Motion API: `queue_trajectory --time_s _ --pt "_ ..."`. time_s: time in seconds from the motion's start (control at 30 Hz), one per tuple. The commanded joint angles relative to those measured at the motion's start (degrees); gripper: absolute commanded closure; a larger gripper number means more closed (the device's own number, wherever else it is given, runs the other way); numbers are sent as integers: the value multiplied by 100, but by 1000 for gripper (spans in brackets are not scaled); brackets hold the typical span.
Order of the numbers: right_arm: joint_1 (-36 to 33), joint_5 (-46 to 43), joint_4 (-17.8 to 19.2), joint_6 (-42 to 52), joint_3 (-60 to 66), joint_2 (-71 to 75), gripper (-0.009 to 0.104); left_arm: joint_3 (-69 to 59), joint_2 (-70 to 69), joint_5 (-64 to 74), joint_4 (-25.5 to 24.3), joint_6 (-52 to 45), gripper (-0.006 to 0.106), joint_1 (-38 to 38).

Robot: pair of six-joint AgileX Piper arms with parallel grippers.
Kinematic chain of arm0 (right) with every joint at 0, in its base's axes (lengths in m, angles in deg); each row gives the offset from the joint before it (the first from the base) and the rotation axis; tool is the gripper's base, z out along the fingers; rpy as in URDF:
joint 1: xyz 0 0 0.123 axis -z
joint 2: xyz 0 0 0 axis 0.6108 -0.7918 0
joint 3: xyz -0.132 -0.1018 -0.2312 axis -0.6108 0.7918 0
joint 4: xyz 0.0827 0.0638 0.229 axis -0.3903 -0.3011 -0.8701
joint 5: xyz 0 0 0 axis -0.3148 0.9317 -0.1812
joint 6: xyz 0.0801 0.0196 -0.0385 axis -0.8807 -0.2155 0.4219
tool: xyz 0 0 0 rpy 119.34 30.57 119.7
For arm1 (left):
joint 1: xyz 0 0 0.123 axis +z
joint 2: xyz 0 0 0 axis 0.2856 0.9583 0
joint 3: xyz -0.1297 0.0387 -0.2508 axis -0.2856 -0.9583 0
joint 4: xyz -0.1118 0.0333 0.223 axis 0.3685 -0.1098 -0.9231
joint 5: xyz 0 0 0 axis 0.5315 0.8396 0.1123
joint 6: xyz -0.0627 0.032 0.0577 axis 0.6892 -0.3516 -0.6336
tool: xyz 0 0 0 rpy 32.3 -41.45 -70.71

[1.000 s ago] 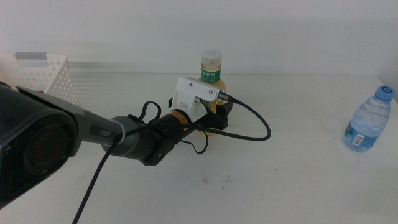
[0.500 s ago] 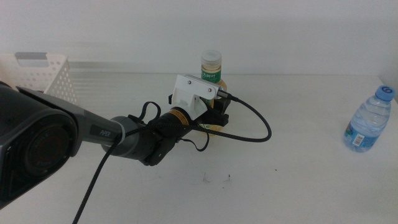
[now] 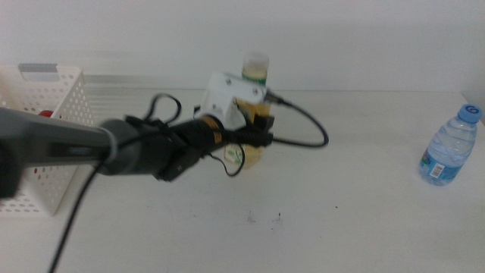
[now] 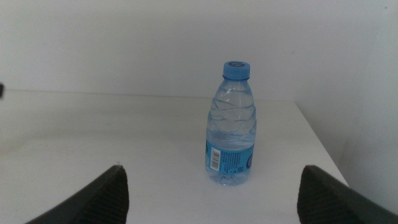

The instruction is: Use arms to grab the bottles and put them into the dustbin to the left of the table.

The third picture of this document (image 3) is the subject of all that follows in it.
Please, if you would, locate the water bottle with blue cap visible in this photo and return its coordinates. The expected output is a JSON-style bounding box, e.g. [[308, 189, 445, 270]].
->
[[417, 102, 483, 187]]

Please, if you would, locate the yellow tea bottle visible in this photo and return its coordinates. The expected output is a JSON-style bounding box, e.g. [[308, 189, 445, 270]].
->
[[223, 52, 272, 171]]

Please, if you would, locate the thin black cable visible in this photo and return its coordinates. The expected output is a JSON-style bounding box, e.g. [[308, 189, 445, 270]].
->
[[205, 143, 247, 178]]

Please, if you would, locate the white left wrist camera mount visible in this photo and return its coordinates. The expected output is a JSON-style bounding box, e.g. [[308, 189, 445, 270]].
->
[[196, 71, 268, 130]]

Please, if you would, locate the thick black camera cable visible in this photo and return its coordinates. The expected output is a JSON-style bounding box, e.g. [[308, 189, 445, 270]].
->
[[46, 88, 330, 273]]

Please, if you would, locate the white perforated plastic basket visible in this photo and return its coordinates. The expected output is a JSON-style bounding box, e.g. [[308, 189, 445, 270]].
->
[[0, 63, 96, 218]]

